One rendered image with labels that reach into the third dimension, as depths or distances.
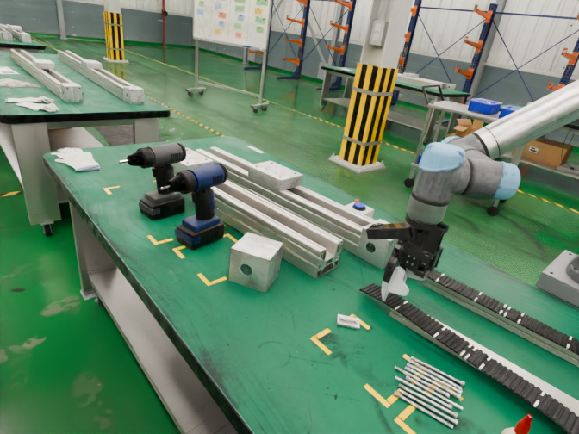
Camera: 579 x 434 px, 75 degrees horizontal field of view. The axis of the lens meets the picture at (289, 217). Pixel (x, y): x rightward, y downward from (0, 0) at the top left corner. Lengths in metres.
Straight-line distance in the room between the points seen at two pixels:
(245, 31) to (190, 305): 6.07
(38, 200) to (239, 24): 4.87
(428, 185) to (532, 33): 8.15
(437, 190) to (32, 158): 2.23
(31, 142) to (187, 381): 1.64
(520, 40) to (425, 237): 8.17
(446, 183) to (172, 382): 1.11
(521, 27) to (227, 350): 8.59
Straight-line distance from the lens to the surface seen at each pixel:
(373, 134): 4.43
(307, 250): 1.00
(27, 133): 2.54
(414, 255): 0.84
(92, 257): 1.95
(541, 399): 0.89
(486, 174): 0.82
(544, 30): 8.81
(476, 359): 0.89
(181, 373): 1.50
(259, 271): 0.90
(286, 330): 0.84
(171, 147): 1.18
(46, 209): 2.71
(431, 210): 0.80
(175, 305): 0.89
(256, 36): 6.62
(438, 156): 0.77
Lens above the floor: 1.35
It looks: 26 degrees down
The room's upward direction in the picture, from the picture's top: 8 degrees clockwise
